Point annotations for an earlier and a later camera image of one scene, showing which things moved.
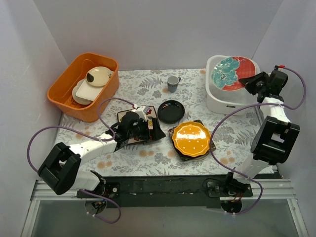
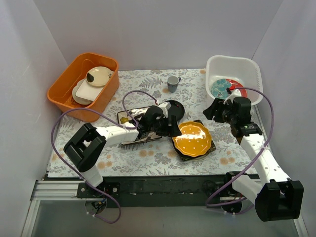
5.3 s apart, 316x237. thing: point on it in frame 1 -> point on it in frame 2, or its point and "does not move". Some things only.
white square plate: [88, 92] does not move
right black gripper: [258, 82] -> [217, 111]
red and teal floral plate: [227, 72] -> [218, 88]
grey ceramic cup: [172, 82] does not move
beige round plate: [98, 76] does not move
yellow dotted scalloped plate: [192, 138] does not move
